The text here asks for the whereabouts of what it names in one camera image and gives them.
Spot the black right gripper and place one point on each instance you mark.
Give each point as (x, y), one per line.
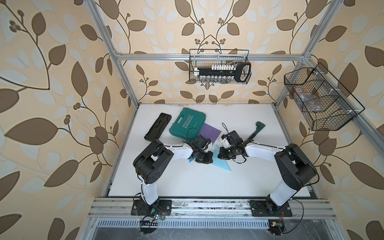
(222, 155)

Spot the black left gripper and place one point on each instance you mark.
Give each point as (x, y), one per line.
(210, 156)

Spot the light blue square paper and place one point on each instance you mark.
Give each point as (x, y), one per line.
(219, 162)

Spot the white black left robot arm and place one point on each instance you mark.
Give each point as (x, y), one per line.
(151, 163)

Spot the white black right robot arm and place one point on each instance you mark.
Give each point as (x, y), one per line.
(295, 168)

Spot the purple square paper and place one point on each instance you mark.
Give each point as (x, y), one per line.
(210, 133)

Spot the green plastic tool case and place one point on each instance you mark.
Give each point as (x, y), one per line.
(188, 124)

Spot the black foam tool tray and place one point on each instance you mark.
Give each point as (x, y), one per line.
(158, 127)

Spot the black socket set holder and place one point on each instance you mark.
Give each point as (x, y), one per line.
(238, 73)

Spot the plastic bag in basket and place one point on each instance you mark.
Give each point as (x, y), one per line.
(309, 102)

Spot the small circuit board right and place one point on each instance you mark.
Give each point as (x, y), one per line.
(276, 228)

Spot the small circuit board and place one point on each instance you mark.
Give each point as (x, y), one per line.
(276, 228)
(148, 224)

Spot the small circuit board left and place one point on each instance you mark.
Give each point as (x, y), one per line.
(148, 224)

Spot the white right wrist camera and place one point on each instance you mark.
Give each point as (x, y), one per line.
(225, 142)

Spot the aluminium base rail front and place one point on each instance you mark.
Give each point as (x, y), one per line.
(305, 209)

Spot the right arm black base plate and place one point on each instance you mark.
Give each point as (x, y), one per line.
(261, 208)

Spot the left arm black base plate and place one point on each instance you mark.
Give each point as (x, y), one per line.
(160, 207)

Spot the black wire basket rear wall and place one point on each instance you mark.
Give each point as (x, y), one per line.
(208, 57)

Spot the black wire basket wall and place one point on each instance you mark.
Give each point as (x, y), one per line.
(208, 57)
(337, 113)

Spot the black wire basket right wall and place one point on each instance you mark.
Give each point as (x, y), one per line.
(337, 113)

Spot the aluminium frame right side rail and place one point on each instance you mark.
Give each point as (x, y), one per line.
(366, 128)

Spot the aluminium frame post right rear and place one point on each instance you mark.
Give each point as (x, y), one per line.
(318, 33)

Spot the aluminium frame post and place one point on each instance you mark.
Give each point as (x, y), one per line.
(104, 34)
(318, 33)

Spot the aluminium frame post left rear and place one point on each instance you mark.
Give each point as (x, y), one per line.
(104, 34)

